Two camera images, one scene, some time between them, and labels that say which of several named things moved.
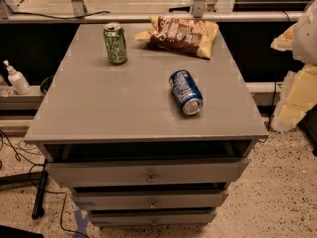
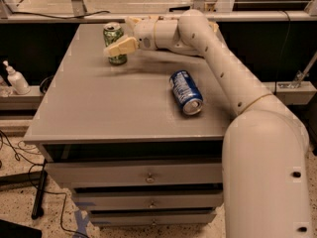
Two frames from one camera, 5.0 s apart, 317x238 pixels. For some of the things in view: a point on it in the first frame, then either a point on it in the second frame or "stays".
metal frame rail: x=145 y=16 stays
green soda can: x=115 y=43 stays
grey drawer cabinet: x=158 y=140 stays
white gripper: x=306 y=40 to x=145 y=34
